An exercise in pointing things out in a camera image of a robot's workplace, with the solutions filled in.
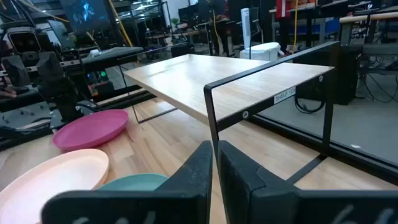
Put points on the blue plate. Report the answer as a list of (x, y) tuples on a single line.
[(133, 183)]

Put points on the black computer with green light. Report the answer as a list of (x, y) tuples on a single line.
[(102, 81)]

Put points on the wooden top work table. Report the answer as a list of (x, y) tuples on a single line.
[(367, 17)]

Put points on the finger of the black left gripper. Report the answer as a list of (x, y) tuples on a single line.
[(49, 67), (15, 71)]

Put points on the black computer monitor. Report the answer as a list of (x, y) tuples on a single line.
[(87, 14)]

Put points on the red hanging item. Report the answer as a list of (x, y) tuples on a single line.
[(283, 7)]

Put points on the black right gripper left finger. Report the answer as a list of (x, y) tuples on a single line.
[(186, 186)]

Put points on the black desk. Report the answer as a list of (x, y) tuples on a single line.
[(112, 54)]

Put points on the white tower fan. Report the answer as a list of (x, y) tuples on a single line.
[(245, 28)]

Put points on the white bin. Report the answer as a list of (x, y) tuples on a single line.
[(261, 51)]

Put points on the black equipment box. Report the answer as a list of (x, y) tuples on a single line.
[(348, 74)]

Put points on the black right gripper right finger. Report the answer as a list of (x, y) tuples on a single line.
[(248, 199)]

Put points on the wooden shelf with black frame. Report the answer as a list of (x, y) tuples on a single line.
[(192, 81)]

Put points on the magenta plate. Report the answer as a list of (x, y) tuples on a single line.
[(90, 129)]

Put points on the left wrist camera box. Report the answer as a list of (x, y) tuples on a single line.
[(24, 42)]

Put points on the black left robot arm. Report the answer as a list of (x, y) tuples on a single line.
[(62, 96)]

